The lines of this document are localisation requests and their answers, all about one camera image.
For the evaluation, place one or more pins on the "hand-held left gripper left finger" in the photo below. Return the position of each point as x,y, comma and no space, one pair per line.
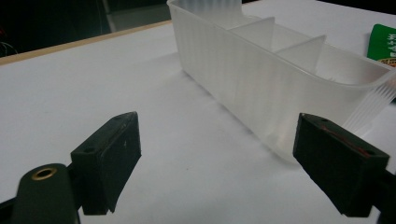
106,161

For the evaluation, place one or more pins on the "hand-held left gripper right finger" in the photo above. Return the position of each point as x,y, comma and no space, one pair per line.
336,161

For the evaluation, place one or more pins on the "translucent white divided storage box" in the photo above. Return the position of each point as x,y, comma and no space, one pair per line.
249,84

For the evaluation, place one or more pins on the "green packet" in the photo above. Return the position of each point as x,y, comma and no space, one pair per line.
382,43

